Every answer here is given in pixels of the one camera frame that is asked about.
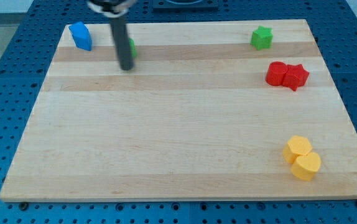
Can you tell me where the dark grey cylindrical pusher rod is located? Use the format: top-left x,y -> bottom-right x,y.
109,15 -> 134,71

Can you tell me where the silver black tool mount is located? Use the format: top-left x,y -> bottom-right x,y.
86,0 -> 137,17

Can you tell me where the green circle block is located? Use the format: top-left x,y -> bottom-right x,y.
129,38 -> 137,58

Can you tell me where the green star block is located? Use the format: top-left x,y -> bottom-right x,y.
250,26 -> 273,50

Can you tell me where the red star block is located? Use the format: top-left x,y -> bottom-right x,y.
282,64 -> 309,91

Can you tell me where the blue pentagon block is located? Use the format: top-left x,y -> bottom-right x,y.
68,22 -> 92,51

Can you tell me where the light wooden board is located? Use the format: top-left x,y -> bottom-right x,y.
0,19 -> 357,202

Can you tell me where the red cylinder block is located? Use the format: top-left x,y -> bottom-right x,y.
265,61 -> 288,86

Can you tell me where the yellow hexagon block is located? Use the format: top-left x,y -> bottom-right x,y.
282,136 -> 313,164

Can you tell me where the yellow heart block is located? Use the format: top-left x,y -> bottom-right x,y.
290,152 -> 322,181

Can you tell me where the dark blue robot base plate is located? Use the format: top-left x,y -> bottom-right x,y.
151,0 -> 220,12

